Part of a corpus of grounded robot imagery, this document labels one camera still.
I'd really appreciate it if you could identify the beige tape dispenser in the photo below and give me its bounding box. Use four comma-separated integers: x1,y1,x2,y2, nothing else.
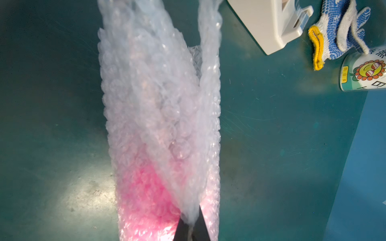
228,0,314,55

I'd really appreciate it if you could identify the green label tape roll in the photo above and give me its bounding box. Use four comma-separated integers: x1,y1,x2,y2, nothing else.
340,45,386,92

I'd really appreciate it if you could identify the blue white work glove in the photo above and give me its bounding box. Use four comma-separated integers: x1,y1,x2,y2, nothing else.
308,0,371,71

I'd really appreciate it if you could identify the bubble wrap sheet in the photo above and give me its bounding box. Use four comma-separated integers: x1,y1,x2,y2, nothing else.
98,1,222,241

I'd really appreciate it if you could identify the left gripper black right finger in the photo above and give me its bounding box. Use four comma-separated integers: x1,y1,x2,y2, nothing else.
193,207,211,241

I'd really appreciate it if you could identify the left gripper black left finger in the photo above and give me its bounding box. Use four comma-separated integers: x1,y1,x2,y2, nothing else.
173,218,190,241

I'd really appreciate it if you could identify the pink plastic wine glass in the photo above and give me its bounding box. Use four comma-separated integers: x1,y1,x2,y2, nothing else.
112,160,220,241

